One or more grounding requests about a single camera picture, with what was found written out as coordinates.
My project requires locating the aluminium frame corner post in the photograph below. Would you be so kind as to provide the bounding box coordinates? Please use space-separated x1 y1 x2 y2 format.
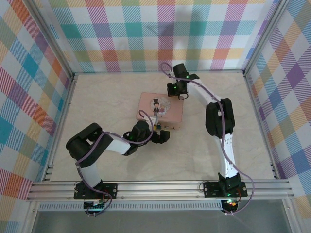
242 0 291 76
25 0 76 78

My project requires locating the slotted grey cable duct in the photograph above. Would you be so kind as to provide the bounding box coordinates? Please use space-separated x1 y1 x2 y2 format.
38 203 223 211

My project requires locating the aluminium frame side rail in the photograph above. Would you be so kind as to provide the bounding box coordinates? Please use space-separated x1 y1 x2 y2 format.
242 71 280 179
42 72 78 183

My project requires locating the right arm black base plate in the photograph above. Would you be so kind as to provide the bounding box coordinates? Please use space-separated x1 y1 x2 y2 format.
203 181 248 198

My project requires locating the wide aluminium mounting rail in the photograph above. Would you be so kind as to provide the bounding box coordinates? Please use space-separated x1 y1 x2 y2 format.
26 179 294 201

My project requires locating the pink tin box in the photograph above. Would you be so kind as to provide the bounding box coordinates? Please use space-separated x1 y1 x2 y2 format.
136 92 185 131

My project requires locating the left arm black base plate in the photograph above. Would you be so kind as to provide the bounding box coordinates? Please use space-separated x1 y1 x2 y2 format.
73 183 119 200

